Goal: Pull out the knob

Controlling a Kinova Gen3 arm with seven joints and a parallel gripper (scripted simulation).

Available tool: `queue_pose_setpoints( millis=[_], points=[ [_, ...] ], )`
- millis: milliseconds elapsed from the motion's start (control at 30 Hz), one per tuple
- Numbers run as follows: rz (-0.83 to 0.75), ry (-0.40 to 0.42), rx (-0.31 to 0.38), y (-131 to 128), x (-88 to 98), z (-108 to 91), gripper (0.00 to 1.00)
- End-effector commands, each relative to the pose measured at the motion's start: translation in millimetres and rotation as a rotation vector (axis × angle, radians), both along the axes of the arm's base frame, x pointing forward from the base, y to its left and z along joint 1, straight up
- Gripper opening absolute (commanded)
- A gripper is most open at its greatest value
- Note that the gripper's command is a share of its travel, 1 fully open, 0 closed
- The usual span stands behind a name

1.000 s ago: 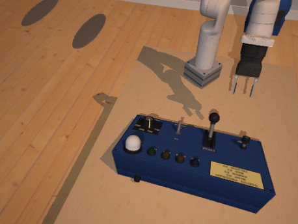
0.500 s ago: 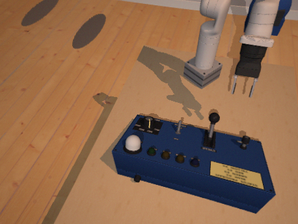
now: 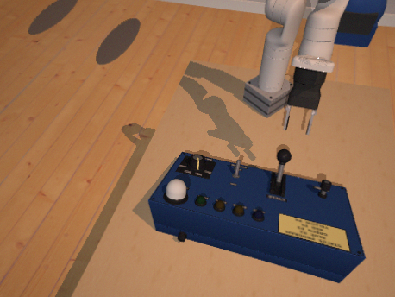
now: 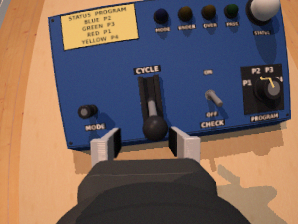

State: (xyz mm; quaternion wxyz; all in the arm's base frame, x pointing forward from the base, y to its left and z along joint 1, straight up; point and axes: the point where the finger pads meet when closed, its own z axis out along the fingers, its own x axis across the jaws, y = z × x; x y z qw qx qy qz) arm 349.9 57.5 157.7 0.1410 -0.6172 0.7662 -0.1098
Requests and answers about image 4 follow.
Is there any blue control console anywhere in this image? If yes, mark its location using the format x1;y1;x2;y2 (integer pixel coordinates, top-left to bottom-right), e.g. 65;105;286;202
48;0;291;151

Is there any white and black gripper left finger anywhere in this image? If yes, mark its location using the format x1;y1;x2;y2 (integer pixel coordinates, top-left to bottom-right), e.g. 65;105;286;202
90;128;121;167

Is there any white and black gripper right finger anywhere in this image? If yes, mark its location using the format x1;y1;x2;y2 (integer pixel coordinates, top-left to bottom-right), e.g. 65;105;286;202
169;127;201;164

